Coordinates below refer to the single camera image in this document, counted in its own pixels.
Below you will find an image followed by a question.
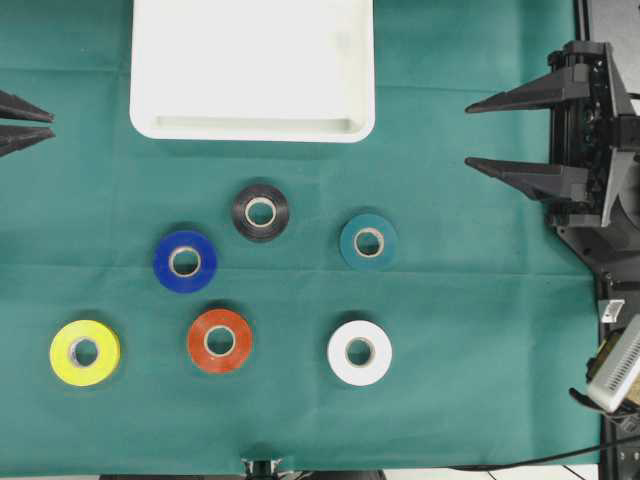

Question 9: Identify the black camera stand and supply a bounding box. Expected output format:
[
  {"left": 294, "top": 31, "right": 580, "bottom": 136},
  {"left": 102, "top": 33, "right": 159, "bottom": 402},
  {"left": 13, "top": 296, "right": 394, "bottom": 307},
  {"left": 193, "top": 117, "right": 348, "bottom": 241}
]
[{"left": 242, "top": 458, "right": 283, "bottom": 480}]

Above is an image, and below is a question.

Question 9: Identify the blue tape roll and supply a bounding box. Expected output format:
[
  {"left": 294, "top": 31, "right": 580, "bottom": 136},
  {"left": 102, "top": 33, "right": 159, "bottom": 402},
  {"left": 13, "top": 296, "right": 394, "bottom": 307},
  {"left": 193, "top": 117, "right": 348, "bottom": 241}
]
[{"left": 153, "top": 230, "right": 218, "bottom": 294}]

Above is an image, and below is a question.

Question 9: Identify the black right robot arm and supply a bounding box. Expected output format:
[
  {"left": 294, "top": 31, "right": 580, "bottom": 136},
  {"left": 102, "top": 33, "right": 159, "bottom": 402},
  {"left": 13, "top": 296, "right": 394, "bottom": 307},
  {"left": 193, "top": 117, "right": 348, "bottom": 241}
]
[{"left": 465, "top": 41, "right": 639, "bottom": 283}]

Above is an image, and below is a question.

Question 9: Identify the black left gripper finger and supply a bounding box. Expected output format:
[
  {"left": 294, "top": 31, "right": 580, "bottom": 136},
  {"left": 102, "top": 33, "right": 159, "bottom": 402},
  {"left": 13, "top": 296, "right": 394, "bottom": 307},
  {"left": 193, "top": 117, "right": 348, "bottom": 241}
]
[
  {"left": 0, "top": 125, "right": 55, "bottom": 156},
  {"left": 0, "top": 91, "right": 54, "bottom": 123}
]

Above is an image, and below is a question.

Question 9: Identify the black cable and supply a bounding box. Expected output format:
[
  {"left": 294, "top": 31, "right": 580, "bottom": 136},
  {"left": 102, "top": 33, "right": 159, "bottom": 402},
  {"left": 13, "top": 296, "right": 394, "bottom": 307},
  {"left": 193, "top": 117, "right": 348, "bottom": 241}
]
[{"left": 449, "top": 434, "right": 640, "bottom": 472}]

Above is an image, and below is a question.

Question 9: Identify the white plastic case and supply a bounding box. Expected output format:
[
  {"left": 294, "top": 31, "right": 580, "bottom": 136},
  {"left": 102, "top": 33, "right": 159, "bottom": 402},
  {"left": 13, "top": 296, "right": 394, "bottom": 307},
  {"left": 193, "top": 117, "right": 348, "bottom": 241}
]
[{"left": 129, "top": 1, "right": 376, "bottom": 143}]

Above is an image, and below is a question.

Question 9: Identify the black tape roll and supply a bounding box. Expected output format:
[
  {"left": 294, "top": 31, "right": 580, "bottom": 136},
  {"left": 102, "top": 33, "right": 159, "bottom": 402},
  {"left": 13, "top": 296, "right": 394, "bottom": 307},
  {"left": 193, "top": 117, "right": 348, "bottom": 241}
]
[{"left": 231, "top": 183, "right": 289, "bottom": 242}]

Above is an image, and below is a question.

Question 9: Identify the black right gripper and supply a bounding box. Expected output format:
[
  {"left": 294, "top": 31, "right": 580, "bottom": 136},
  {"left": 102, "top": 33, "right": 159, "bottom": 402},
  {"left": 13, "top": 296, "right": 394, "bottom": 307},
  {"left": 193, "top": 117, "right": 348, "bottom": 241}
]
[{"left": 465, "top": 41, "right": 639, "bottom": 227}]

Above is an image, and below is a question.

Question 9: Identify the white perforated box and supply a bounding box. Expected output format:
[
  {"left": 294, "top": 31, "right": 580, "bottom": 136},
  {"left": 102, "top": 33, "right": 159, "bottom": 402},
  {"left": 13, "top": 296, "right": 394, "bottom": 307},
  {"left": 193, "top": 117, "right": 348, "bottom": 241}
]
[{"left": 587, "top": 314, "right": 639, "bottom": 413}]

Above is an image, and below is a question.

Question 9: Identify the red tape roll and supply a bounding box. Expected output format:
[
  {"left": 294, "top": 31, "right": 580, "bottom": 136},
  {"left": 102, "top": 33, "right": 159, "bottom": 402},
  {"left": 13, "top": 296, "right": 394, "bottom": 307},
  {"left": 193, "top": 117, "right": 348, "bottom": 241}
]
[{"left": 186, "top": 308, "right": 253, "bottom": 374}]

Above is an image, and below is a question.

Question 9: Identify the teal tape roll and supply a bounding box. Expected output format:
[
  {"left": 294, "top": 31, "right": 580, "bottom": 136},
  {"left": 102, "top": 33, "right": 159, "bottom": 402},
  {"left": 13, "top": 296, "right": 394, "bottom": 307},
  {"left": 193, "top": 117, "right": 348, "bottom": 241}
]
[{"left": 339, "top": 213, "right": 398, "bottom": 271}]

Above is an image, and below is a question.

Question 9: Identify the white tape roll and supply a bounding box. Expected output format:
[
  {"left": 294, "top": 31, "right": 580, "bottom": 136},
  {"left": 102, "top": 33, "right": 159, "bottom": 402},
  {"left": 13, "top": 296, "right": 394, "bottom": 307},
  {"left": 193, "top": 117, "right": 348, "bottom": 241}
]
[{"left": 327, "top": 320, "right": 393, "bottom": 387}]

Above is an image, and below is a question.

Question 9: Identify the yellow tape roll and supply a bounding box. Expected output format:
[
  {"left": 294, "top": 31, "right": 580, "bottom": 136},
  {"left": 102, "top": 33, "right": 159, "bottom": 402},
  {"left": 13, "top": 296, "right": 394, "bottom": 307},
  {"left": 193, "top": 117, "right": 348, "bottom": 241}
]
[{"left": 49, "top": 320, "right": 121, "bottom": 387}]

